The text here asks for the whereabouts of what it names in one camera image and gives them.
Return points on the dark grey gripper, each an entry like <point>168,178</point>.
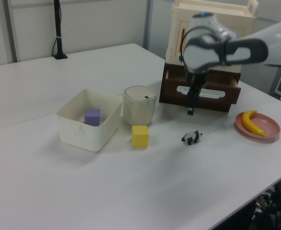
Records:
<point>195,80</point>

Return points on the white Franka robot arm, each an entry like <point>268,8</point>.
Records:
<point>248,51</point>

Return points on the black and white panda toy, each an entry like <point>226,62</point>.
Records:
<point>191,137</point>

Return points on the yellow toy banana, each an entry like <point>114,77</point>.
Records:
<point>248,123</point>

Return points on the cream wooden drawer cabinet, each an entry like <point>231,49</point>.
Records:
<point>226,22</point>

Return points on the beige canister with lid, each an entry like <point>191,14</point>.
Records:
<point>138,107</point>

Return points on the yellow foam cube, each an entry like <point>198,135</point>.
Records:
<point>140,136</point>

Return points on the pink round plate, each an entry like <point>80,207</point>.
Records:
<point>270,129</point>

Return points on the white square plastic bin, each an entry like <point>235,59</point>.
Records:
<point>97,134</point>

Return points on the purple foam cube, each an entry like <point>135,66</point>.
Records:
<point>92,117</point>

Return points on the black pole on base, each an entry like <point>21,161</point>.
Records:
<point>58,28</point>

